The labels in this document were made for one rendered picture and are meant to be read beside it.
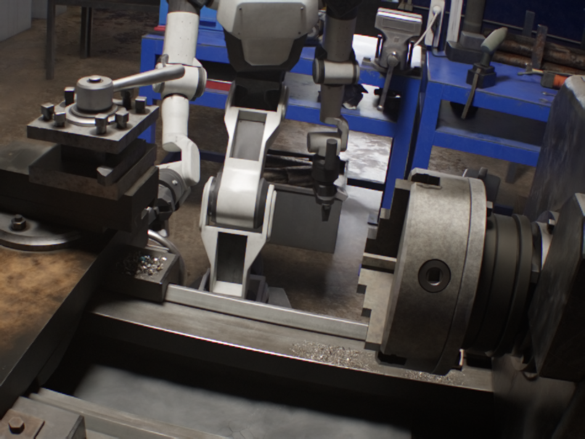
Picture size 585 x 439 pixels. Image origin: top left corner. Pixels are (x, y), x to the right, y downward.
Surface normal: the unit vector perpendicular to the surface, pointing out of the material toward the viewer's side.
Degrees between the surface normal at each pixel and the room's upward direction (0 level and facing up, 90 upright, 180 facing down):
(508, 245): 28
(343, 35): 106
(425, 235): 41
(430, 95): 90
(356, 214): 0
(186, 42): 64
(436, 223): 33
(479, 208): 19
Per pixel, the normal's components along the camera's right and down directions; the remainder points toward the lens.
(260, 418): -0.28, -0.79
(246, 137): 0.00, -0.22
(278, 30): 0.13, 0.71
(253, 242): -0.07, 0.19
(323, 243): -0.14, 0.46
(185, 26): 0.37, 0.04
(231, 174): 0.04, -0.45
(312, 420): 0.11, -0.86
